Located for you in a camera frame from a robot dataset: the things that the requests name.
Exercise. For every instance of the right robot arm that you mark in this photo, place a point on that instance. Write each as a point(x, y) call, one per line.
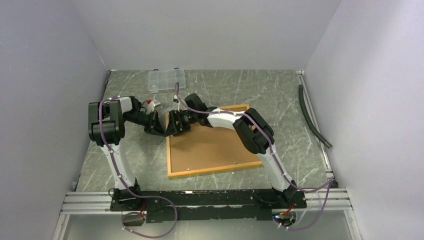
point(253, 131)

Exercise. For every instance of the clear plastic organizer box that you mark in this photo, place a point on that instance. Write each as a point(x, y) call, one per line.
point(159, 80)

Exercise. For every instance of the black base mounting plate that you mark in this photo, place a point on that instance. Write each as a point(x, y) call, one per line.
point(227, 204)

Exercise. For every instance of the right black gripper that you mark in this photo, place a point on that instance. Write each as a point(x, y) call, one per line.
point(172, 129)

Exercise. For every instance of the yellow wooden picture frame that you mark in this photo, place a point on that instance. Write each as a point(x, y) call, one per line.
point(169, 159)

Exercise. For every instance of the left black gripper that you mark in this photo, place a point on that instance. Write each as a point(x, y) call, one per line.
point(155, 126)

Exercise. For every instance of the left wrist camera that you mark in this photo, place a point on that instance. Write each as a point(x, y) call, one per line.
point(151, 104)

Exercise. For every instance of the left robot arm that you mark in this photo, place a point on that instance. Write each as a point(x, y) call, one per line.
point(106, 128)

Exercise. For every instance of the aluminium rail frame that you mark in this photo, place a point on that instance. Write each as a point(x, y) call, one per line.
point(98, 203)

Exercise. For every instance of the brown backing board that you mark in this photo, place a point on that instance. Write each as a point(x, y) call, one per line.
point(212, 149)

